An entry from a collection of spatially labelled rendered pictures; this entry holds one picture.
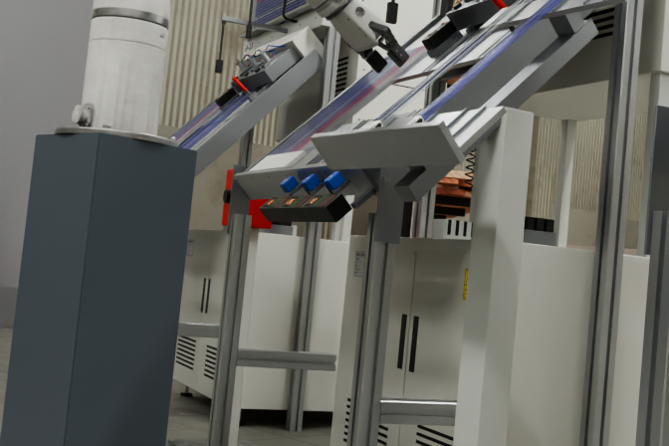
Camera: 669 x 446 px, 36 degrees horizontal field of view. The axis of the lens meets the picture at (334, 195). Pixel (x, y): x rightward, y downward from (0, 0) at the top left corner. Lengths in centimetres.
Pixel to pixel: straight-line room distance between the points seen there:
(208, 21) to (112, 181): 528
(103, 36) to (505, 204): 68
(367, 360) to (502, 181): 39
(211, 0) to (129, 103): 524
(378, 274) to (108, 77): 56
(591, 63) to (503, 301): 87
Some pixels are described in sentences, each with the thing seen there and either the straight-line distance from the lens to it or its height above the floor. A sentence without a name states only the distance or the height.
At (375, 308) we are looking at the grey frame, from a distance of 176.
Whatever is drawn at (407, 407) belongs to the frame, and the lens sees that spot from 181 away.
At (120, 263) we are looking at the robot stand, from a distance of 153.
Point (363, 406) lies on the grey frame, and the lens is 177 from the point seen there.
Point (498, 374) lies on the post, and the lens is 165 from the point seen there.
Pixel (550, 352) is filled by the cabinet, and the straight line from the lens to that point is 201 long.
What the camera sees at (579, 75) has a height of 102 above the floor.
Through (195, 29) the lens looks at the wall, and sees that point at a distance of 669.
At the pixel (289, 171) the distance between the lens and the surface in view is 209.
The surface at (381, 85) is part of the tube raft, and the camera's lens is 233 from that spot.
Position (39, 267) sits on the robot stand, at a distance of 160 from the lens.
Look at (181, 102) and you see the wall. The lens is 658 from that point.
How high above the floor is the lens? 55
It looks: 4 degrees up
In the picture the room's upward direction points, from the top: 6 degrees clockwise
